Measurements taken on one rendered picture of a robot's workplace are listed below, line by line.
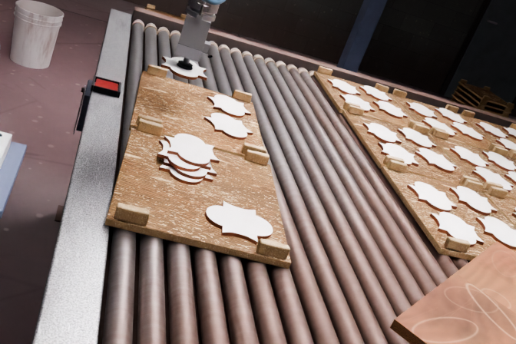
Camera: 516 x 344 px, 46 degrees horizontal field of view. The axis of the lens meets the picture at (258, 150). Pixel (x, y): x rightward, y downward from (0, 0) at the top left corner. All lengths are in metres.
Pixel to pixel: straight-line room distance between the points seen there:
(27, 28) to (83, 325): 3.36
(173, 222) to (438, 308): 0.49
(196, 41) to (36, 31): 2.70
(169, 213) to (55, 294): 0.30
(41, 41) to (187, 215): 3.10
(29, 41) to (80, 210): 3.09
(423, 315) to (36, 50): 3.52
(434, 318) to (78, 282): 0.55
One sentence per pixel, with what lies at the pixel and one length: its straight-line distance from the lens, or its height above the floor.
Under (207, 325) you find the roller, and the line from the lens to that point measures 0.97.
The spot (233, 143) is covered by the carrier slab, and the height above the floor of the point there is 0.94.
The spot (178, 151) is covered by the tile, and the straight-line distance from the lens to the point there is 1.32.
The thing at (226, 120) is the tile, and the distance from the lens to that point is 1.64.
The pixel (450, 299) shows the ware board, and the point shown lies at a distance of 1.08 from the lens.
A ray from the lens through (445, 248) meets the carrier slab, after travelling 1.49.
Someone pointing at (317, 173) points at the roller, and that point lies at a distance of 1.60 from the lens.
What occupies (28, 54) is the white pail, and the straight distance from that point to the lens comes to 4.20.
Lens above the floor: 1.53
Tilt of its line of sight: 23 degrees down
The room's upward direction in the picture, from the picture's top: 21 degrees clockwise
